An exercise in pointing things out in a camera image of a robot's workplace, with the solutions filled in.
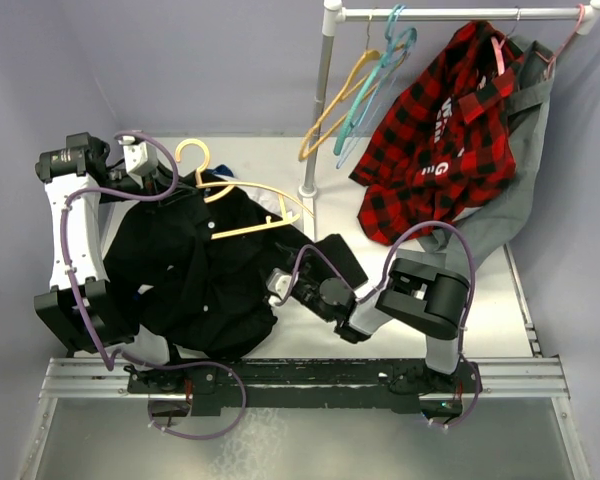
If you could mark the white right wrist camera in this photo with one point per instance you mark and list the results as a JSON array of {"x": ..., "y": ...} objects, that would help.
[{"x": 279, "y": 286}]

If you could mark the light blue hanger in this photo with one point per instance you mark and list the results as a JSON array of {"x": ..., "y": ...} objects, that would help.
[{"x": 370, "y": 105}]

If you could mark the pink hanger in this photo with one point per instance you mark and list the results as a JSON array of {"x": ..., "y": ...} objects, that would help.
[
  {"x": 551, "y": 61},
  {"x": 492, "y": 67}
]

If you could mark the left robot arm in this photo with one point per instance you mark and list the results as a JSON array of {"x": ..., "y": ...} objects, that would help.
[{"x": 79, "y": 307}]

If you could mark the white shirt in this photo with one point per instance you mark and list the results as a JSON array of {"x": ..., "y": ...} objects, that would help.
[{"x": 273, "y": 200}]

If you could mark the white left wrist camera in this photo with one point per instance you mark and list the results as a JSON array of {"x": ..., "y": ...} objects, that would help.
[{"x": 140, "y": 157}]

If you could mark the grey shirt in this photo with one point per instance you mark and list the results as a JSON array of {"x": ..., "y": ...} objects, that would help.
[{"x": 500, "y": 220}]

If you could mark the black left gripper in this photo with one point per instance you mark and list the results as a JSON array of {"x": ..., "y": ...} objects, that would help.
[{"x": 161, "y": 182}]

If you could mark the yellow hanger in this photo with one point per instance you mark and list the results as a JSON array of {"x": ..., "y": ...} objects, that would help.
[{"x": 372, "y": 72}]

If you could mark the black button shirt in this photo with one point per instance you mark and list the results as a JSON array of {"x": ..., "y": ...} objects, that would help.
[{"x": 201, "y": 294}]

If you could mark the red black plaid shirt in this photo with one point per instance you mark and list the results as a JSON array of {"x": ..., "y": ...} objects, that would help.
[{"x": 441, "y": 152}]

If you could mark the blue garment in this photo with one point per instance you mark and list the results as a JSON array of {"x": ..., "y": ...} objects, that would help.
[{"x": 223, "y": 171}]

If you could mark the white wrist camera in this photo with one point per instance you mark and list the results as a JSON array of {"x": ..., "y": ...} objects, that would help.
[
  {"x": 140, "y": 157},
  {"x": 279, "y": 286}
]

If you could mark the teal hanger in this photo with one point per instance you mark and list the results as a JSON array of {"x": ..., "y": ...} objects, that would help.
[{"x": 375, "y": 80}]

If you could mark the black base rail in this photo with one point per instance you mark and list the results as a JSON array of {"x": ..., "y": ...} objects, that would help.
[{"x": 397, "y": 385}]

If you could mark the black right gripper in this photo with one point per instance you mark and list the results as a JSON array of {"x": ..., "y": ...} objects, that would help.
[{"x": 304, "y": 266}]

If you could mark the beige wooden hanger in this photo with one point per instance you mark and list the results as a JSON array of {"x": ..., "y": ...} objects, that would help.
[{"x": 234, "y": 214}]

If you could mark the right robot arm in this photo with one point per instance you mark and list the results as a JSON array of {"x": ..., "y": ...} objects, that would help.
[{"x": 433, "y": 301}]

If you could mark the metal clothes rack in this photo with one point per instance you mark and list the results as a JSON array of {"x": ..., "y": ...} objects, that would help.
[{"x": 335, "y": 13}]

